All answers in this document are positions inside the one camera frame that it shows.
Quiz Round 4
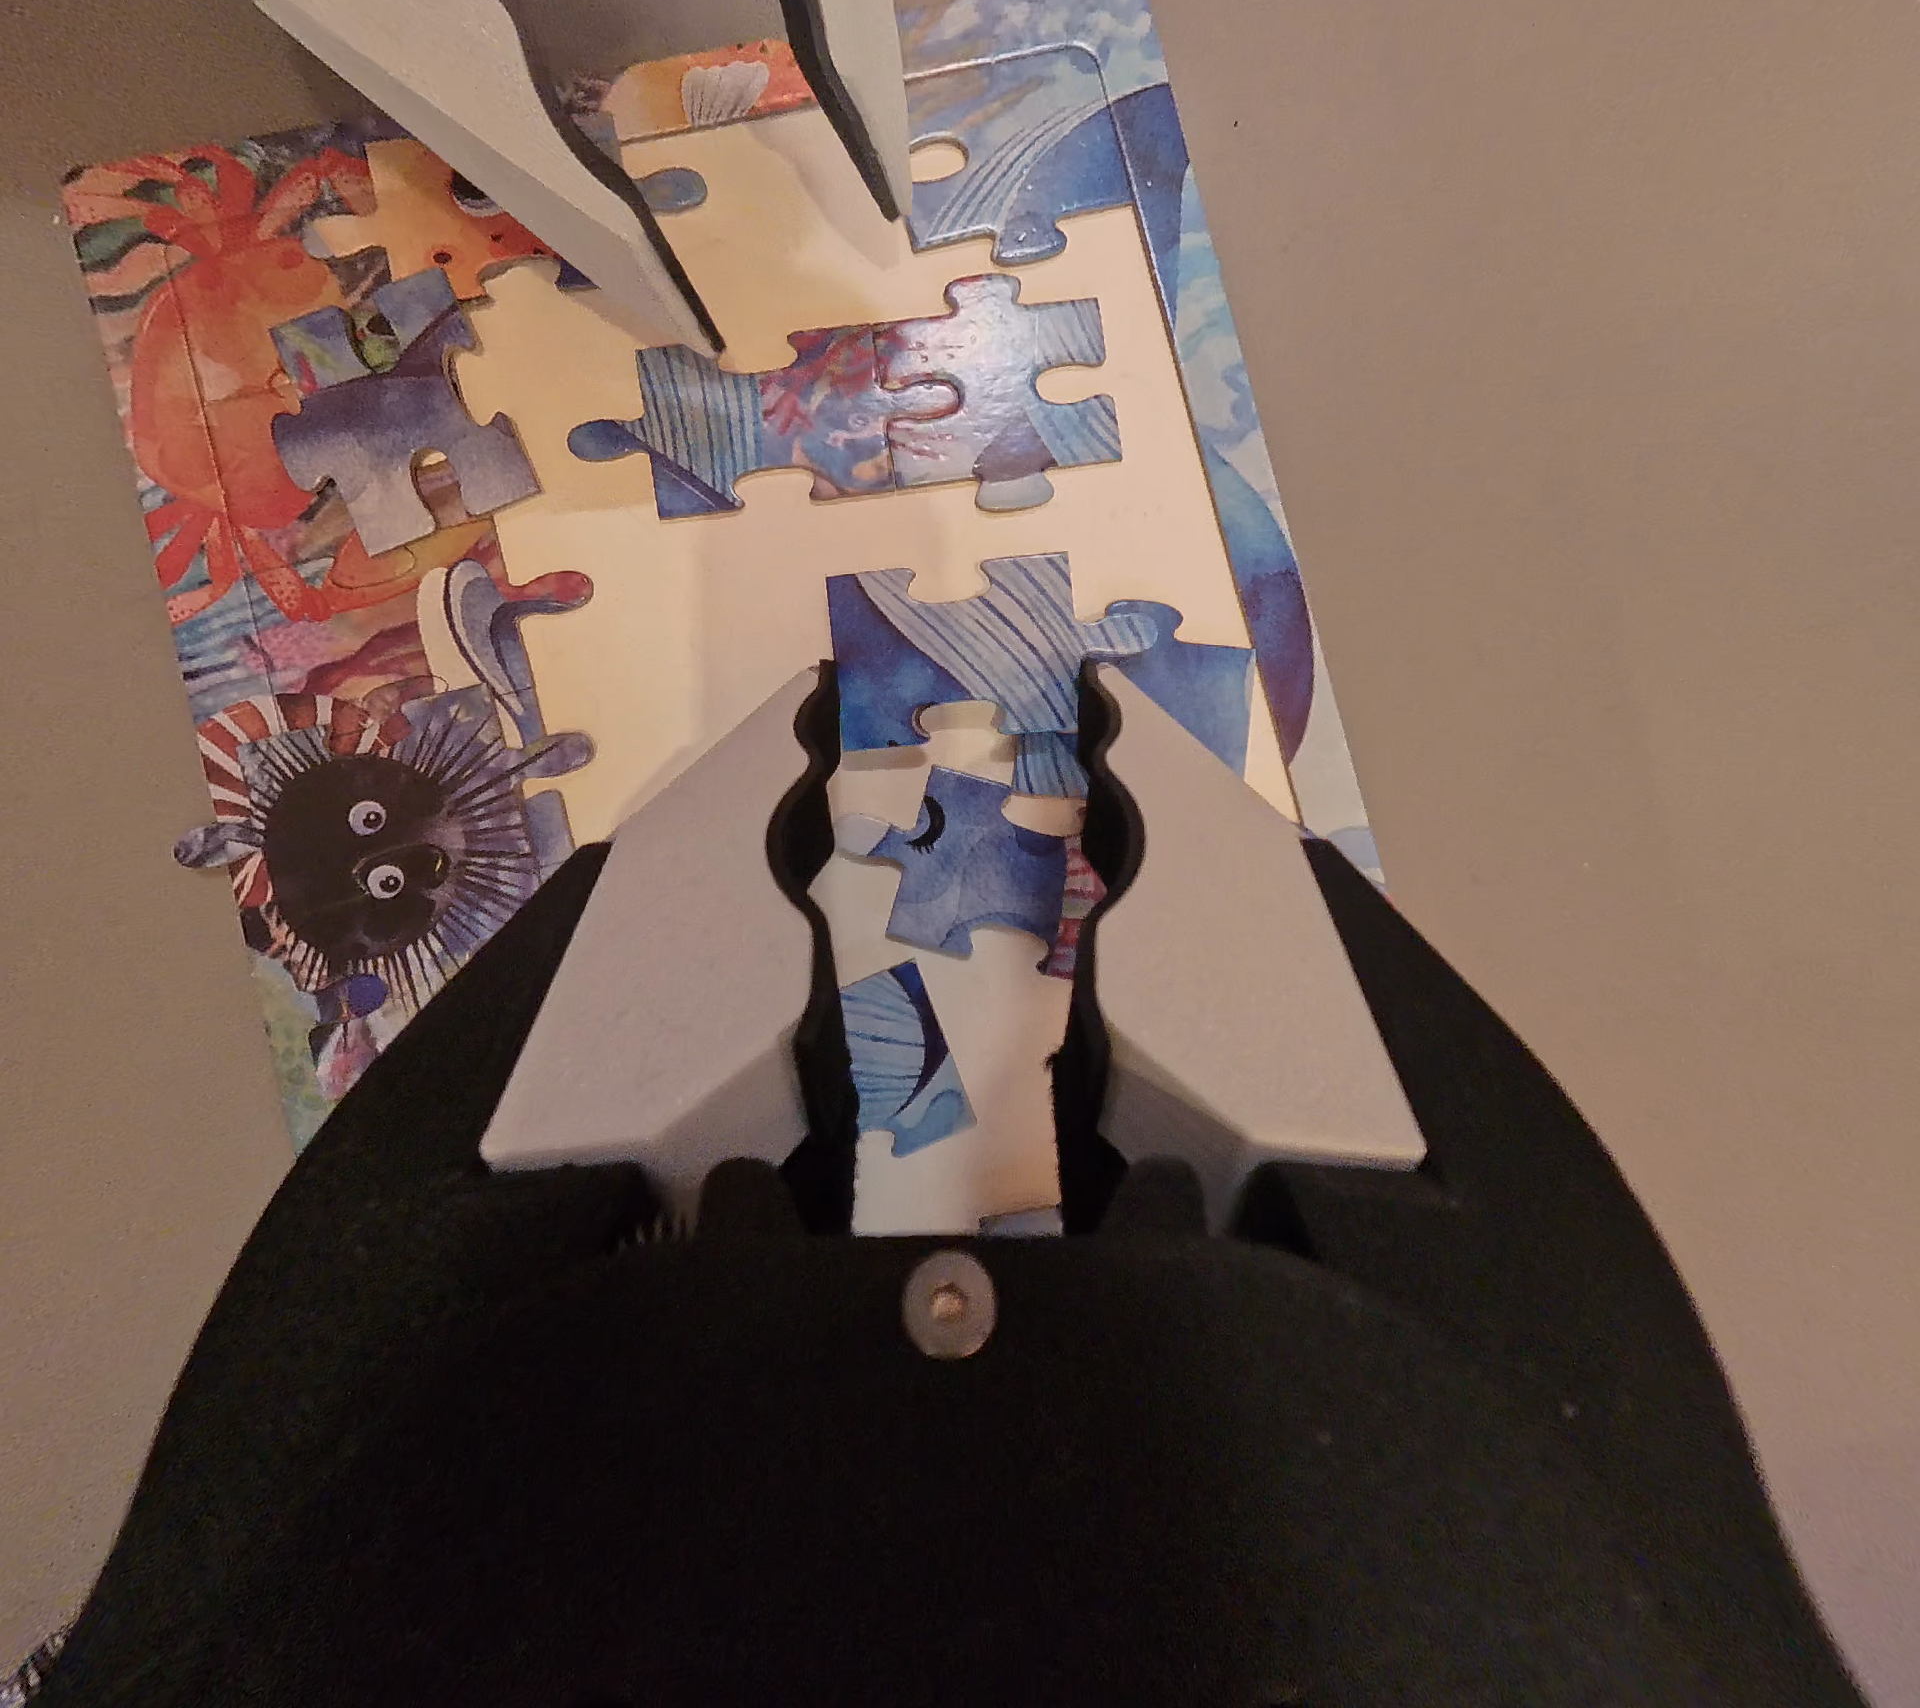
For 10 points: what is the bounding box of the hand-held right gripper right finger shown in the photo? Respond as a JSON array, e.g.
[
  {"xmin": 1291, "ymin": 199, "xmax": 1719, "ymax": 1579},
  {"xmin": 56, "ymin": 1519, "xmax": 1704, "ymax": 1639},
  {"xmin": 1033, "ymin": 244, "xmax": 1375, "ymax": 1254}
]
[{"xmin": 1051, "ymin": 655, "xmax": 1430, "ymax": 1239}]

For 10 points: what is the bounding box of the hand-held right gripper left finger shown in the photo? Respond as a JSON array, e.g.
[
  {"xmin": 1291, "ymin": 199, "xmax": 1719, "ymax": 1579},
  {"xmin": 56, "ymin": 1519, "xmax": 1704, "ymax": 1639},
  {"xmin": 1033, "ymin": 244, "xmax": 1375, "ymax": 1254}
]
[{"xmin": 477, "ymin": 659, "xmax": 861, "ymax": 1239}]

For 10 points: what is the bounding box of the red coral purple puzzle piece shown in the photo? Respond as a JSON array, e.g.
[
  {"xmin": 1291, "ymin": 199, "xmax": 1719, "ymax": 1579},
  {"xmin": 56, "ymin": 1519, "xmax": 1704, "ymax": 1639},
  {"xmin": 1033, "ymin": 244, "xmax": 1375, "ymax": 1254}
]
[{"xmin": 1042, "ymin": 823, "xmax": 1113, "ymax": 982}]

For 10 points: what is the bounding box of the purple eyelash puzzle piece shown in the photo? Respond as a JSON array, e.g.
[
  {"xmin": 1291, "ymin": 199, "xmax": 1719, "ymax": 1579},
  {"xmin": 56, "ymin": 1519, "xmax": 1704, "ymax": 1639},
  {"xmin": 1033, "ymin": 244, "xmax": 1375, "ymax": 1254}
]
[{"xmin": 841, "ymin": 763, "xmax": 1090, "ymax": 964}]

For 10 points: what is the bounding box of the urchin green coral puzzle piece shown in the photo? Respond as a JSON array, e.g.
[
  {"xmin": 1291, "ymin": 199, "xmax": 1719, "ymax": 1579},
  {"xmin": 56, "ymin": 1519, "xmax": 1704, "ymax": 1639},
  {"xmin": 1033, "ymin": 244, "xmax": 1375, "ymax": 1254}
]
[{"xmin": 246, "ymin": 942, "xmax": 453, "ymax": 1097}]

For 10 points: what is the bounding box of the black sea urchin puzzle piece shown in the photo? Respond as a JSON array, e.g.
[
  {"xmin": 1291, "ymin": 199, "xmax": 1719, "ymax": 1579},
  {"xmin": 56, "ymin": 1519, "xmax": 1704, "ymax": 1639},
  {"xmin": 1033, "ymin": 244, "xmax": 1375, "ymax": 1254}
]
[{"xmin": 173, "ymin": 695, "xmax": 600, "ymax": 991}]

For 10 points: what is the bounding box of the sea print puzzle board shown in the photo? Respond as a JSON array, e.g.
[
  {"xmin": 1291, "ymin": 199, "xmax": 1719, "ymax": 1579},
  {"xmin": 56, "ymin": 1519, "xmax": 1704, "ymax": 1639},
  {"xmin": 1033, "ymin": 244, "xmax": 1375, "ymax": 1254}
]
[{"xmin": 60, "ymin": 0, "xmax": 1390, "ymax": 1148}]

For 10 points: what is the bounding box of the lavender pink spiky puzzle piece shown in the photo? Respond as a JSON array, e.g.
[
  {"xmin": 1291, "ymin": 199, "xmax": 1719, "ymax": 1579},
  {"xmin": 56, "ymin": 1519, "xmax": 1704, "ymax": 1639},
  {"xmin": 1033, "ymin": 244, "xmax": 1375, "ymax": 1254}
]
[{"xmin": 275, "ymin": 269, "xmax": 543, "ymax": 559}]

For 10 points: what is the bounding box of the dark blue whale eye piece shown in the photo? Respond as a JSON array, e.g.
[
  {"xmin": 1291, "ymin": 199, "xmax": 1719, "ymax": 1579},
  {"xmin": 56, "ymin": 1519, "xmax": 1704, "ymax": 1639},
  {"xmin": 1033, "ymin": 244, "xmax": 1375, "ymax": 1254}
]
[{"xmin": 1035, "ymin": 643, "xmax": 1262, "ymax": 811}]

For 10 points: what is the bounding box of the blue wave puzzle piece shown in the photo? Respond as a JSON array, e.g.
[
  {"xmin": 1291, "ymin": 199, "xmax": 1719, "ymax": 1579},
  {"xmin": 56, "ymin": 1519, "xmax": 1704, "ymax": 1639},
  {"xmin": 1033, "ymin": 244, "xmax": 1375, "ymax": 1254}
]
[{"xmin": 906, "ymin": 125, "xmax": 1135, "ymax": 274}]

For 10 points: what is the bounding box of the red tipped tail puzzle piece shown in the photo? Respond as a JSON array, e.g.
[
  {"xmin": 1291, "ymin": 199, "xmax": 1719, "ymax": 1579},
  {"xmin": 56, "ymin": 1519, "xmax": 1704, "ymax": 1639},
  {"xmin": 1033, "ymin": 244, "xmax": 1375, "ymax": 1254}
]
[{"xmin": 446, "ymin": 560, "xmax": 594, "ymax": 750}]

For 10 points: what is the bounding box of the blue striped whale puzzle piece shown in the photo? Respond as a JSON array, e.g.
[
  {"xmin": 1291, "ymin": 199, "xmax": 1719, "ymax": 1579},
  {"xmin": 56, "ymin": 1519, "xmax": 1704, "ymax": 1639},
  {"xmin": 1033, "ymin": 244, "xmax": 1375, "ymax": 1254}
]
[{"xmin": 824, "ymin": 552, "xmax": 1161, "ymax": 758}]

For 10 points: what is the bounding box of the blue red coral puzzle piece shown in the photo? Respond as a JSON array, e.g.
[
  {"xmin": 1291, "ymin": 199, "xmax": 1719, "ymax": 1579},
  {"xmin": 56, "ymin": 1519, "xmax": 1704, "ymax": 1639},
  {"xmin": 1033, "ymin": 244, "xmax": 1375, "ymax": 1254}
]
[{"xmin": 765, "ymin": 324, "xmax": 902, "ymax": 499}]

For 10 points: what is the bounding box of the navy striped puzzle piece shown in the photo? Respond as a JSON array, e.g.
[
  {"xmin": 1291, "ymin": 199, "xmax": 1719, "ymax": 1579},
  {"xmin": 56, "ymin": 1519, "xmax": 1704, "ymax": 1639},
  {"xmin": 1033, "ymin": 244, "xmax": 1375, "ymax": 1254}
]
[{"xmin": 566, "ymin": 342, "xmax": 798, "ymax": 526}]

